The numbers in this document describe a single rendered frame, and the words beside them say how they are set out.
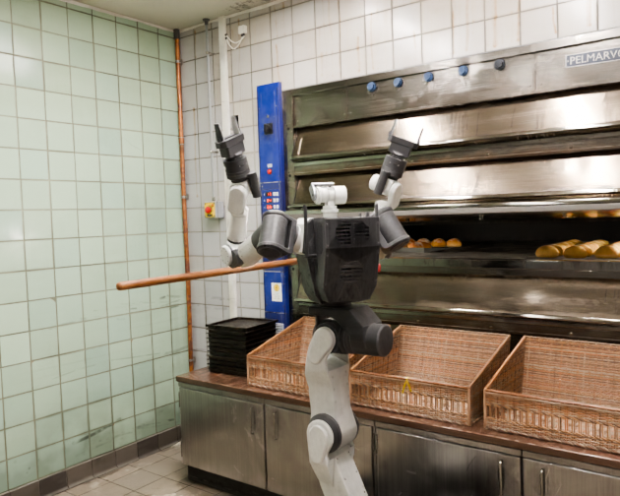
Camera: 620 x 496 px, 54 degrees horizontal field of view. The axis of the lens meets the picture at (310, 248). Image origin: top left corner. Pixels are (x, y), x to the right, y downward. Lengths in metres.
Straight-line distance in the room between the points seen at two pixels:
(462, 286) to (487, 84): 0.93
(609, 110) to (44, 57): 2.69
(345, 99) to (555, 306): 1.45
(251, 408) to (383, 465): 0.72
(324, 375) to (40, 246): 1.79
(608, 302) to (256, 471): 1.76
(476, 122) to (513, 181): 0.32
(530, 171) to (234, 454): 1.93
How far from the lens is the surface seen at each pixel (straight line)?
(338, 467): 2.32
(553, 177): 2.77
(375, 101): 3.16
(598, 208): 2.58
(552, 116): 2.79
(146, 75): 3.92
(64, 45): 3.64
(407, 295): 3.04
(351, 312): 2.10
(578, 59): 2.82
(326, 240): 1.98
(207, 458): 3.35
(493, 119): 2.87
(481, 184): 2.86
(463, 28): 3.00
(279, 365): 2.92
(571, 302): 2.78
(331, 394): 2.24
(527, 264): 2.81
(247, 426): 3.08
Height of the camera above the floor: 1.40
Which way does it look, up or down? 3 degrees down
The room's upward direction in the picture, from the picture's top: 2 degrees counter-clockwise
